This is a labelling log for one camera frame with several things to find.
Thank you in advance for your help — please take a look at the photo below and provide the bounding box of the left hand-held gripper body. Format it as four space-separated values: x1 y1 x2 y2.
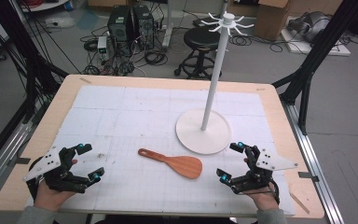
22 146 89 194

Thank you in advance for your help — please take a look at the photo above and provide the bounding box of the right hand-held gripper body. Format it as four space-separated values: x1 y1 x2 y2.
229 145 299 196

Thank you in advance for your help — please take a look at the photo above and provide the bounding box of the wooden rice spatula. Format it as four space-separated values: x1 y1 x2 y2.
137 147 204 180

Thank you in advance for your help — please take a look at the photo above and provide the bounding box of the white hook rack stand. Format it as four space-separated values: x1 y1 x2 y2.
175 11 255 156

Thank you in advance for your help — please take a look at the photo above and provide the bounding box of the person's right hand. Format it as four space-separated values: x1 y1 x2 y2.
242 157 282 212

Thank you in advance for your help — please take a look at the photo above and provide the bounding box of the person's left hand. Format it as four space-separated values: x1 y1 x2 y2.
33 158 79 213

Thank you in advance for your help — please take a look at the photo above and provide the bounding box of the white grid mat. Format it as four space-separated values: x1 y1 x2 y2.
26 85 296 217

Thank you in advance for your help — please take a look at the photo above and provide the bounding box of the small grey power supply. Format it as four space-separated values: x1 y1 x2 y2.
96 35 109 62

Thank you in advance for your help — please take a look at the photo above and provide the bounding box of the black round stool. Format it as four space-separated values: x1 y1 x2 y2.
173 26 224 80

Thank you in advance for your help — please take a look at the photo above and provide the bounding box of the black computer tower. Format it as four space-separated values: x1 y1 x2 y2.
131 4 156 51
106 5 135 58

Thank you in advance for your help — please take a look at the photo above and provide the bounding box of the white flat board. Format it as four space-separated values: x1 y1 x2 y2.
280 29 352 58

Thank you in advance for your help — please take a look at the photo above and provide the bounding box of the cardboard box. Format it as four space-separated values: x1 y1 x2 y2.
254 0 294 42

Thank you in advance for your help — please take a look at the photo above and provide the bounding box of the grey bag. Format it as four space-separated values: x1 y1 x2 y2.
286 10 333 43

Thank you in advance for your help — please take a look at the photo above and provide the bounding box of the aluminium rail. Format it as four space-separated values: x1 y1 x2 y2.
0 120 34 204
282 102 345 224

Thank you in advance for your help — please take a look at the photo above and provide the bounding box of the black metal frame stand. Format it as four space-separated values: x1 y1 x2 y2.
0 0 70 175
271 0 358 136

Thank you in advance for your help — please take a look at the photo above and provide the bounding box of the bundle of black floor cables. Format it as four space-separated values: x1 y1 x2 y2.
79 24 170 77

